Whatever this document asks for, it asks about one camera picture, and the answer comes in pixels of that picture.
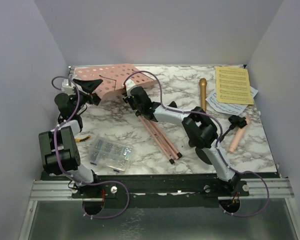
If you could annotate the yellow sheet music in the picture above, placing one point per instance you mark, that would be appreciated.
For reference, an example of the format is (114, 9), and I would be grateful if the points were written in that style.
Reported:
(232, 85)

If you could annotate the black mounting rail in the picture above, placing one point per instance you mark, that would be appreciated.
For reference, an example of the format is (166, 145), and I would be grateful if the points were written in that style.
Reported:
(159, 191)

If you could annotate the black mic stand empty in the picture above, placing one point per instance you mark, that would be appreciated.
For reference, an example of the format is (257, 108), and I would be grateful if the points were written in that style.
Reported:
(174, 108)

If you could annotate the white sheet music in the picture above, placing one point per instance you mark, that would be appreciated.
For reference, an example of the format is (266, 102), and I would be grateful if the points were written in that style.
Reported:
(224, 108)

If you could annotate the gold microphone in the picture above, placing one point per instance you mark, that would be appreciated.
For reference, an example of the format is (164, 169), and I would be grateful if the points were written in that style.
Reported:
(203, 93)

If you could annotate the clear screw organizer box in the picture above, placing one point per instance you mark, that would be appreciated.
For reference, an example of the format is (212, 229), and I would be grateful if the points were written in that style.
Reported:
(108, 153)

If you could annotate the black mic stand with clip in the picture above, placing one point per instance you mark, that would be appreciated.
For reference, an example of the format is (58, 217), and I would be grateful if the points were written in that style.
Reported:
(235, 121)

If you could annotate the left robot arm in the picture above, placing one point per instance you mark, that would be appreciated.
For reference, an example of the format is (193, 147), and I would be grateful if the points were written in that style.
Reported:
(58, 148)

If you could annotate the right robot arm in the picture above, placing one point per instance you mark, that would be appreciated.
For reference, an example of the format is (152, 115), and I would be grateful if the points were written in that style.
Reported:
(200, 129)

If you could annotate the pink music stand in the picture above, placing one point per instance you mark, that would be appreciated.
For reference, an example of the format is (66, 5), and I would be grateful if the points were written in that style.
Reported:
(113, 85)

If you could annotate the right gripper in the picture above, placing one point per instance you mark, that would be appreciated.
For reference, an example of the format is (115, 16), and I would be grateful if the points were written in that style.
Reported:
(126, 97)

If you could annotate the pink microphone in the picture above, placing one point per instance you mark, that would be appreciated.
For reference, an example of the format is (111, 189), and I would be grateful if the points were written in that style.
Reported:
(238, 136)

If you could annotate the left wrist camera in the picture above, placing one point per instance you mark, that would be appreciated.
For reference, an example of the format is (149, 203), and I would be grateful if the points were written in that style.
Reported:
(67, 87)

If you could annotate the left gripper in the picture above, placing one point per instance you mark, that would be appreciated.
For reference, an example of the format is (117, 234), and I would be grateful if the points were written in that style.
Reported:
(88, 86)

